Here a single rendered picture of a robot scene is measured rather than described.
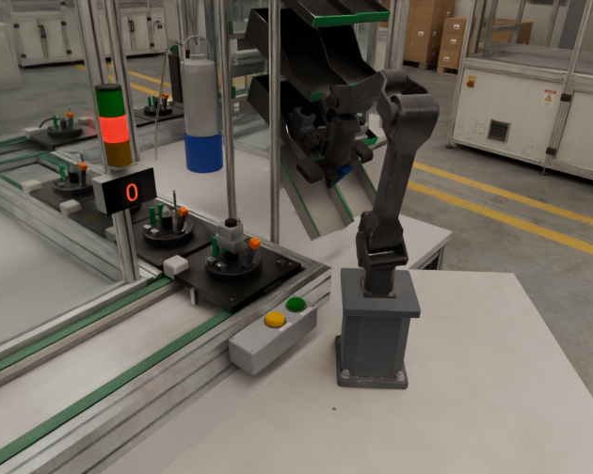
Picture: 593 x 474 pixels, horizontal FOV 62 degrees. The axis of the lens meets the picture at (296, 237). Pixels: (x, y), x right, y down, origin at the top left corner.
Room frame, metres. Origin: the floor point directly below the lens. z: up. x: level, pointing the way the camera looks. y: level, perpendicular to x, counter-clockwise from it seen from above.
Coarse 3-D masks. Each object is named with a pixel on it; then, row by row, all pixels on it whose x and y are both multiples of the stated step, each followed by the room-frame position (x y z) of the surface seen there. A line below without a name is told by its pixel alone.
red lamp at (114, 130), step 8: (104, 120) 0.94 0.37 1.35; (112, 120) 0.94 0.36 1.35; (120, 120) 0.95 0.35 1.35; (104, 128) 0.94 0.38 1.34; (112, 128) 0.94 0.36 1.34; (120, 128) 0.94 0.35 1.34; (104, 136) 0.94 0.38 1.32; (112, 136) 0.94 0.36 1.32; (120, 136) 0.94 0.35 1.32; (128, 136) 0.96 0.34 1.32
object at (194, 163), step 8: (184, 136) 1.96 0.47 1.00; (216, 136) 1.97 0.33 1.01; (184, 144) 1.97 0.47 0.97; (192, 144) 1.93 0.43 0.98; (200, 144) 1.93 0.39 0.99; (208, 144) 1.93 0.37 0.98; (216, 144) 1.96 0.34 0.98; (192, 152) 1.93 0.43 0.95; (200, 152) 1.93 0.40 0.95; (208, 152) 1.93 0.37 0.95; (216, 152) 1.96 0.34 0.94; (192, 160) 1.94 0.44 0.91; (200, 160) 1.93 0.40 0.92; (208, 160) 1.93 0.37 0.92; (216, 160) 1.96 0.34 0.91; (192, 168) 1.94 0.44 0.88; (200, 168) 1.93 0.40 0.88; (208, 168) 1.93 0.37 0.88; (216, 168) 1.95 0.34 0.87
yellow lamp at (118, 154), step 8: (104, 144) 0.94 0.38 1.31; (112, 144) 0.94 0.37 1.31; (120, 144) 0.94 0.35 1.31; (128, 144) 0.96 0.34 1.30; (112, 152) 0.94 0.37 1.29; (120, 152) 0.94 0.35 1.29; (128, 152) 0.95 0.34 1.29; (112, 160) 0.94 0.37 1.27; (120, 160) 0.94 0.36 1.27; (128, 160) 0.95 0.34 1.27
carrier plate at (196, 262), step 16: (192, 256) 1.08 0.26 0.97; (272, 256) 1.08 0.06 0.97; (192, 272) 1.00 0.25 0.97; (272, 272) 1.01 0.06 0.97; (288, 272) 1.01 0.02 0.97; (208, 288) 0.94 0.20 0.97; (224, 288) 0.94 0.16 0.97; (240, 288) 0.94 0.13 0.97; (256, 288) 0.94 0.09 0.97; (224, 304) 0.88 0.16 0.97; (240, 304) 0.89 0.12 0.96
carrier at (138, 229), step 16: (160, 208) 1.23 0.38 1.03; (144, 224) 1.25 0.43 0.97; (160, 224) 1.21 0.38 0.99; (176, 224) 1.21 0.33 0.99; (192, 224) 1.21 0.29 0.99; (208, 224) 1.26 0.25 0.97; (144, 240) 1.15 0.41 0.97; (160, 240) 1.13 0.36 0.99; (176, 240) 1.14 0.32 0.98; (192, 240) 1.16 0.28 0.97; (208, 240) 1.16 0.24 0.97; (144, 256) 1.07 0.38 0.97; (160, 256) 1.07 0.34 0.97
